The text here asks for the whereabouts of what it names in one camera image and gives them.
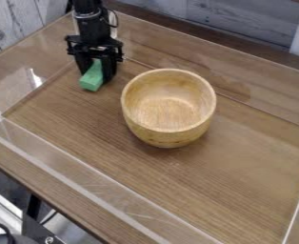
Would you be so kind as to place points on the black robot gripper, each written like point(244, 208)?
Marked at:
point(93, 43)

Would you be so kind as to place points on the green rectangular block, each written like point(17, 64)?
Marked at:
point(90, 80)

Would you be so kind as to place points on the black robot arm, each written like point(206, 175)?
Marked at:
point(86, 6)

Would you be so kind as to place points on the light wooden bowl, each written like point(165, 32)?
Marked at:
point(167, 106)

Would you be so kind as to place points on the black table leg bracket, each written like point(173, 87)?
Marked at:
point(31, 227)

